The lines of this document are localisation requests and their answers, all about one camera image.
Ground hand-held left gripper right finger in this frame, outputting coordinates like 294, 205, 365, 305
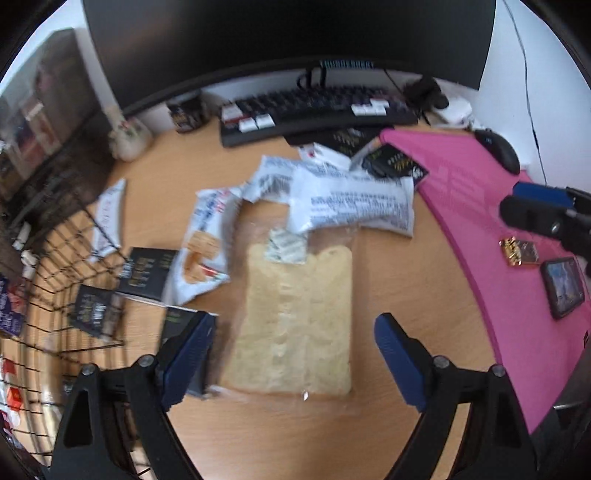
373, 313, 539, 480

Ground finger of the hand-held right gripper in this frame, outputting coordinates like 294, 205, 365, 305
499, 195, 583, 241
512, 181, 575, 209

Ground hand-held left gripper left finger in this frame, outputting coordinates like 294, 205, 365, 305
48, 311, 218, 480

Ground black gold box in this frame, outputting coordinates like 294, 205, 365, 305
116, 247, 180, 306

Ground white cracker snack packet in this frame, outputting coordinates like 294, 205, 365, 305
168, 186, 246, 306

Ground black wire basket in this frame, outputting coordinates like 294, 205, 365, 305
0, 203, 139, 476

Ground large white packet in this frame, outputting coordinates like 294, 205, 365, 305
285, 165, 417, 239

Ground gold wrapped candy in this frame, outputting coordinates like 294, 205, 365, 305
500, 236, 542, 268

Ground pink mouse mat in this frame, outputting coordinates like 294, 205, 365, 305
379, 128, 591, 435

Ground black smartphone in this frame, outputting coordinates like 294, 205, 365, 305
539, 257, 585, 321

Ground black computer mouse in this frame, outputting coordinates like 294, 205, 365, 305
473, 128, 522, 176

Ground white power strip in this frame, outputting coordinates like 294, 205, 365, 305
427, 95, 475, 128

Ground small white desiccant sachet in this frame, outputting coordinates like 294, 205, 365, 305
265, 227, 308, 265

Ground black power adapter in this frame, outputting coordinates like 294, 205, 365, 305
405, 76, 450, 110

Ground long white sachet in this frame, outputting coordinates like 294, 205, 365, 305
89, 178, 129, 265

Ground purple snack packet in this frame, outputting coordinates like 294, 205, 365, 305
0, 275, 25, 337

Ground white pizza print sachet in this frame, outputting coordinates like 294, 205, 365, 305
297, 142, 352, 172

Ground dark keyboard with white keys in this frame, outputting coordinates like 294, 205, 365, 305
219, 85, 419, 148

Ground dark glass jar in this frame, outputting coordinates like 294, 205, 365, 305
166, 93, 207, 134

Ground dark acrylic storage box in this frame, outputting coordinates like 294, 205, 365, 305
0, 28, 117, 205

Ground black computer monitor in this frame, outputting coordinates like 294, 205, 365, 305
82, 0, 497, 117

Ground thin black wall cable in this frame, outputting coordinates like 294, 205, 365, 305
502, 0, 549, 184

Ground black monitor cable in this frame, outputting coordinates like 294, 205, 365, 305
295, 67, 327, 91

